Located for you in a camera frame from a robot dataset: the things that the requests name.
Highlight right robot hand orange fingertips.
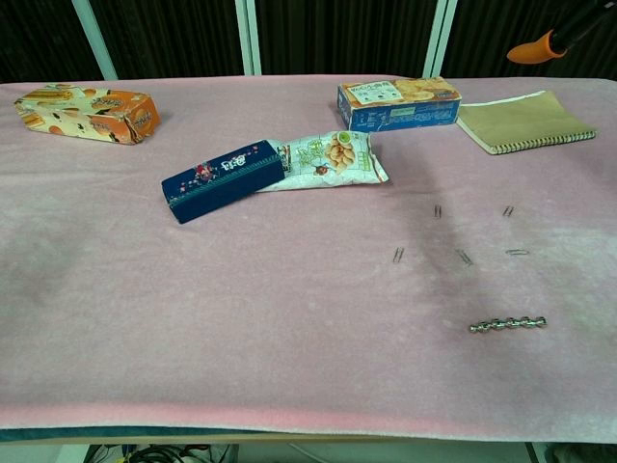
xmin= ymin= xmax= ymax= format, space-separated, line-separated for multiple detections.
xmin=506 ymin=0 xmax=617 ymax=65

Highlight silver magnetic ball chain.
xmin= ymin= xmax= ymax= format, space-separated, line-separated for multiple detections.
xmin=469 ymin=315 xmax=549 ymax=334

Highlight brown spiral notebook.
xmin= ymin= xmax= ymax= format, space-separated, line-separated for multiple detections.
xmin=455 ymin=90 xmax=598 ymax=156

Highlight blue biscuit box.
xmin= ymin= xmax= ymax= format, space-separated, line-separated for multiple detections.
xmin=336 ymin=76 xmax=463 ymax=133

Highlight white green snack bag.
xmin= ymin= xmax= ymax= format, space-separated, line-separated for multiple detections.
xmin=255 ymin=129 xmax=389 ymax=193

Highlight navy blue pencil case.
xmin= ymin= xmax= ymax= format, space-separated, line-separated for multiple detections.
xmin=160 ymin=139 xmax=286 ymax=225

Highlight black pleated curtain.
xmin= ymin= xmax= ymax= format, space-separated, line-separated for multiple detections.
xmin=0 ymin=0 xmax=617 ymax=84

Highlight pink table cloth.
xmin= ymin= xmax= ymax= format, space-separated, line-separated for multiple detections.
xmin=0 ymin=74 xmax=617 ymax=444

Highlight orange cream snack box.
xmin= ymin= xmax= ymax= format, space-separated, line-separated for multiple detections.
xmin=13 ymin=83 xmax=162 ymax=146

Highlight white frame post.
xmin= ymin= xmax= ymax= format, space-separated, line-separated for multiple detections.
xmin=423 ymin=0 xmax=458 ymax=79
xmin=234 ymin=0 xmax=262 ymax=77
xmin=71 ymin=0 xmax=120 ymax=82

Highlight black floor cables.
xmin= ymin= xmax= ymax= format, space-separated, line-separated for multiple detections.
xmin=86 ymin=443 xmax=237 ymax=463

